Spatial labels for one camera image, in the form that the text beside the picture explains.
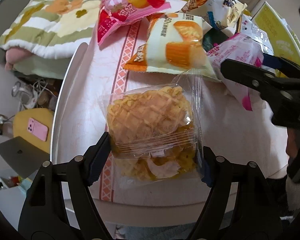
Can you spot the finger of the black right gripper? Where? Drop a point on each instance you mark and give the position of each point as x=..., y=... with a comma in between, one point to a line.
x=263, y=80

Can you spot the clear waffle cookie packet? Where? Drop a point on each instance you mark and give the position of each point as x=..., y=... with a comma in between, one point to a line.
x=155, y=132

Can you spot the green cardboard box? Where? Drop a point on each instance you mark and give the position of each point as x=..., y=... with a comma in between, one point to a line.
x=283, y=40

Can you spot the orange cream cake snack bag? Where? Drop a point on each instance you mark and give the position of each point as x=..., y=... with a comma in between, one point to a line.
x=174, y=44

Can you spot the dark green snack packet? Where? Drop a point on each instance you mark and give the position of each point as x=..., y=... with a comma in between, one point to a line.
x=213, y=38

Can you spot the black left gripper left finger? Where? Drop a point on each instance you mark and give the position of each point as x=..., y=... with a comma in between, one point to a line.
x=59, y=204

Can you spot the grey laptop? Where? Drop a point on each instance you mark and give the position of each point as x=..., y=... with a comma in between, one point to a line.
x=23, y=157

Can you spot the pink smartphone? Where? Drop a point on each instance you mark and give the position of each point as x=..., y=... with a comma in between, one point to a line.
x=37, y=129

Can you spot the white orange snack bag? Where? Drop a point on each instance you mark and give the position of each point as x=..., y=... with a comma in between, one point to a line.
x=220, y=14

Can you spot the pink pillow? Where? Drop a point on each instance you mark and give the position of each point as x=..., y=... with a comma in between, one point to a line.
x=14, y=55

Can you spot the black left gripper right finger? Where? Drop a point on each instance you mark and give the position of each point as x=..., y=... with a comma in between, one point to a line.
x=259, y=202

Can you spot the pink yellow snack bag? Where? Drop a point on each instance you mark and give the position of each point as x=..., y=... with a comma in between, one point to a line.
x=116, y=13

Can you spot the white silver chip bag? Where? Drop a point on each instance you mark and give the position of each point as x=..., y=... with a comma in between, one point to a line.
x=246, y=26

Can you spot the floral striped green blanket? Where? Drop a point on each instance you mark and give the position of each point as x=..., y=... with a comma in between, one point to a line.
x=51, y=30

